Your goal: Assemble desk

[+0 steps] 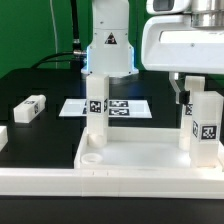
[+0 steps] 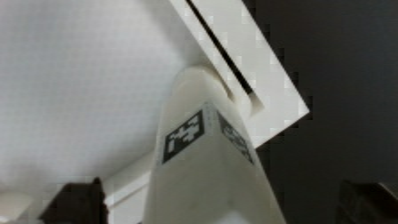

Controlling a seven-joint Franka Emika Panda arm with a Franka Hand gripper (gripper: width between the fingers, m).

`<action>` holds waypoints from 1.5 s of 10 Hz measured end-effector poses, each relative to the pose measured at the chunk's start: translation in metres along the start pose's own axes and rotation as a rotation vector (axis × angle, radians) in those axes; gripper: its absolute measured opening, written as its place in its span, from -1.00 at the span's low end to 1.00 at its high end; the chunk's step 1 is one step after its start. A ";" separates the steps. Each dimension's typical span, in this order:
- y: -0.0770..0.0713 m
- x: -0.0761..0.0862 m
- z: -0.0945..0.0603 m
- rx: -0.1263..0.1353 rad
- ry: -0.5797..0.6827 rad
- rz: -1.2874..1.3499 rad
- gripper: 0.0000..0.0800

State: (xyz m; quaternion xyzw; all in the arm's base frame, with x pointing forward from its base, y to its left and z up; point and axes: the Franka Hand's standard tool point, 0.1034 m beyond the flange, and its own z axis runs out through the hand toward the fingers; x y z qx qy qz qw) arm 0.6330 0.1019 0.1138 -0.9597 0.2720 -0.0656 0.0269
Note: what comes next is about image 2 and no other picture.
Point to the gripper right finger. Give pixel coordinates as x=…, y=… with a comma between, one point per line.
x=368, y=203

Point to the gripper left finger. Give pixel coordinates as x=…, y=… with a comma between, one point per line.
x=76, y=206

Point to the white desk top tray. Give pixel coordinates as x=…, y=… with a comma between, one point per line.
x=91, y=55

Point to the white leg with tag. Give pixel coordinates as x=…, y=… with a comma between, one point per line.
x=14, y=204

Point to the white right fence bar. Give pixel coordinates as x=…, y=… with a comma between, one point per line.
x=277, y=103

